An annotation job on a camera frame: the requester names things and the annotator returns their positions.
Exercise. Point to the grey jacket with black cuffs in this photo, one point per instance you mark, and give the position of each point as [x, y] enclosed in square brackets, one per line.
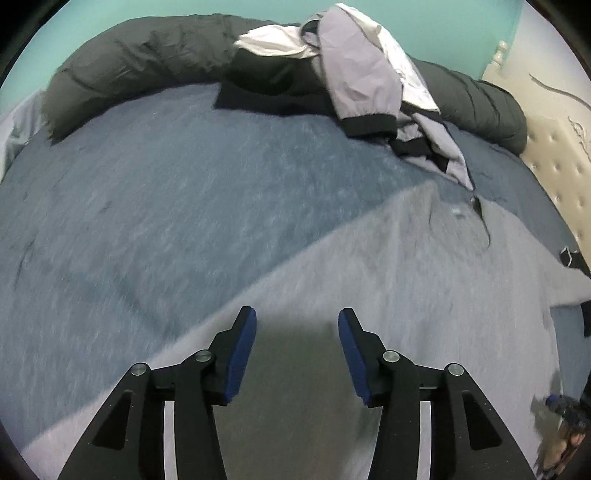
[360, 74]

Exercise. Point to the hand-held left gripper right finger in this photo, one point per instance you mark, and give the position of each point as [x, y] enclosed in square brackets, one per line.
[353, 355]

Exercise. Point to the person's right hand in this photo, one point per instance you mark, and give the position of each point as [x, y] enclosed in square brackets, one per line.
[563, 447]

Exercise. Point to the white garment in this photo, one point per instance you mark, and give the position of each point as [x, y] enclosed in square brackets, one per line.
[272, 39]

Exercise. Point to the blue bed sheet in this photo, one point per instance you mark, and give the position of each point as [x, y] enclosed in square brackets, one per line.
[138, 207]

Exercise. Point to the cream tufted headboard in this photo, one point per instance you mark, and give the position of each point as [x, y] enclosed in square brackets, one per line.
[554, 138]

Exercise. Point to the cream buttoned shirt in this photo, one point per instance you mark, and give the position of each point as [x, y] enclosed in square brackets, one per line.
[411, 78]

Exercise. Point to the grey knit sweater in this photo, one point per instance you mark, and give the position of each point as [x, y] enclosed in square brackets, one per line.
[369, 277]

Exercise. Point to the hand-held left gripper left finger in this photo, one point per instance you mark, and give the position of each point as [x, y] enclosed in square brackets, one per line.
[240, 355]

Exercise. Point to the light grey blanket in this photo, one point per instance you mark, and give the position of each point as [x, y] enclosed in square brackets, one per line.
[21, 129]

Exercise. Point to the black garment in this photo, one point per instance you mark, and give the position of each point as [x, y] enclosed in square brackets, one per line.
[268, 87]

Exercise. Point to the dark grey rolled duvet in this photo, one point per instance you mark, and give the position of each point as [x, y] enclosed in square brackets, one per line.
[138, 50]

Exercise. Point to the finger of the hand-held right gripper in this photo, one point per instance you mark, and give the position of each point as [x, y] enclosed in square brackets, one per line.
[554, 401]

